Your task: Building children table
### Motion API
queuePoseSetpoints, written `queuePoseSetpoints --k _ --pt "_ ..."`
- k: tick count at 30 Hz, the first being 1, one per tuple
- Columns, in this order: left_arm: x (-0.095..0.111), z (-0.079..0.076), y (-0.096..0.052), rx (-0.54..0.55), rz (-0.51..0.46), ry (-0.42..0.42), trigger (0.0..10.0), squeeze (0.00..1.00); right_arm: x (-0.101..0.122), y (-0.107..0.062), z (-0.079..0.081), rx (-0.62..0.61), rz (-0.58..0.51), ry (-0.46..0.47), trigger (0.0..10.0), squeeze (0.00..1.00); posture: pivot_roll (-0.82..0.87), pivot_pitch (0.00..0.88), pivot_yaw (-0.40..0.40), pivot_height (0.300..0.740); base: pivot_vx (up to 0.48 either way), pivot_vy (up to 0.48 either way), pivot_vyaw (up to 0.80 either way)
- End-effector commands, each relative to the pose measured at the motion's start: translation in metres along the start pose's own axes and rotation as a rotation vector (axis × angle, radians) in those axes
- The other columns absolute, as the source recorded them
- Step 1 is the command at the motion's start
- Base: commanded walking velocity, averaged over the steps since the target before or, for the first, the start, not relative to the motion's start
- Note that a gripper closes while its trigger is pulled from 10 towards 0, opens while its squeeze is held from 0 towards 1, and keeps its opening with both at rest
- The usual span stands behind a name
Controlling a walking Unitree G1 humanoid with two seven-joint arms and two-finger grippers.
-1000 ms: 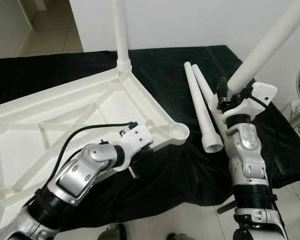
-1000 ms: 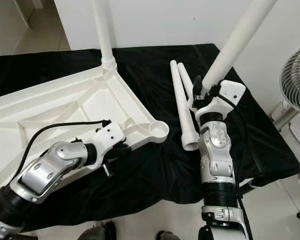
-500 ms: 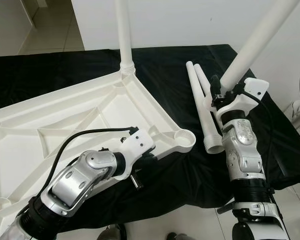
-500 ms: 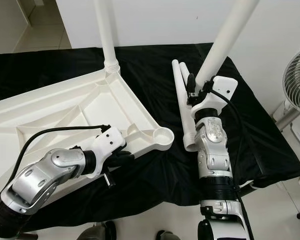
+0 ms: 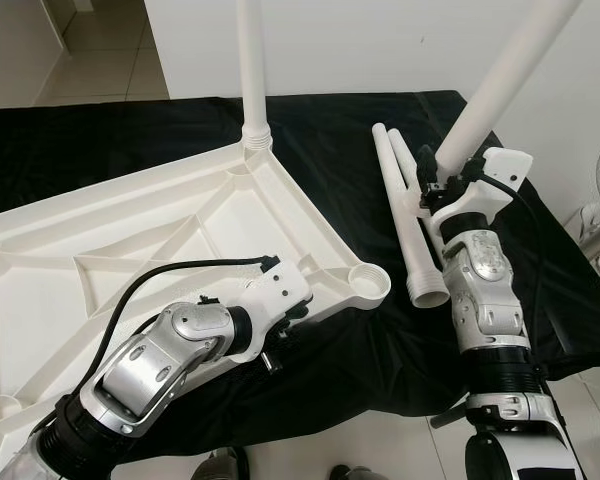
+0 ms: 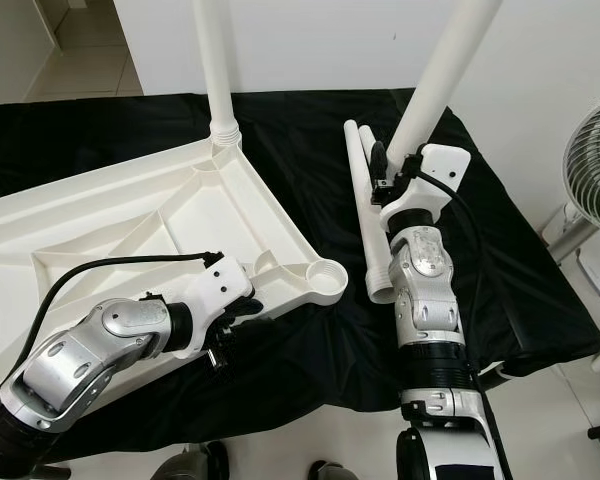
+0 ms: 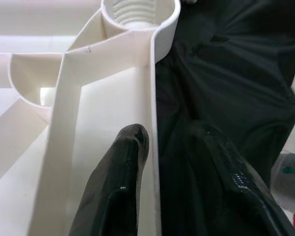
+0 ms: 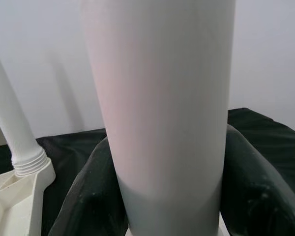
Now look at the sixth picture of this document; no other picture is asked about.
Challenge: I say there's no white plastic table leg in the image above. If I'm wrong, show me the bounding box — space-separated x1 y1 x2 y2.
195 0 243 149
358 123 386 201
343 119 396 303
385 0 506 166

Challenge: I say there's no white plastic table top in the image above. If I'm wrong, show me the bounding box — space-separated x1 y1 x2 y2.
0 135 349 401

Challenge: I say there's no black tablecloth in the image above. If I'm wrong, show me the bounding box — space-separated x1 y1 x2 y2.
0 88 600 461

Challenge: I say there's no grey left robot foot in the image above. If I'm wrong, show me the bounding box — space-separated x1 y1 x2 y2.
160 442 229 480

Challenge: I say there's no grey robot foot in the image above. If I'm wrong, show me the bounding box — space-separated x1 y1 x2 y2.
305 460 361 480
160 442 229 480

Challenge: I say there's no grey right robot foot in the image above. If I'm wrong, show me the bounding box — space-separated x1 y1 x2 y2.
305 460 361 480

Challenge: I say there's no white floor fan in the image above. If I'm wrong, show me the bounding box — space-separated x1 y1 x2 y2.
540 92 600 371

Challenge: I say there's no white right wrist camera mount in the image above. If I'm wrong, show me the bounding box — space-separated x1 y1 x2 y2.
380 143 473 233

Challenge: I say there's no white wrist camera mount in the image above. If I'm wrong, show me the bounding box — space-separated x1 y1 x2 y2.
188 250 256 356
380 143 473 233

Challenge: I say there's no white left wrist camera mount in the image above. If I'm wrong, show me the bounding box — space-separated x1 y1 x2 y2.
188 250 256 356

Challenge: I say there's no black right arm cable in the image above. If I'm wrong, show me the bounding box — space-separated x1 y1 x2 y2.
420 170 516 480

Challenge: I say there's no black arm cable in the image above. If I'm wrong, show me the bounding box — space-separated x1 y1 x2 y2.
420 170 516 480
40 250 226 351

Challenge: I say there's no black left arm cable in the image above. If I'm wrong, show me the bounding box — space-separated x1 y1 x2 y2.
40 250 226 351

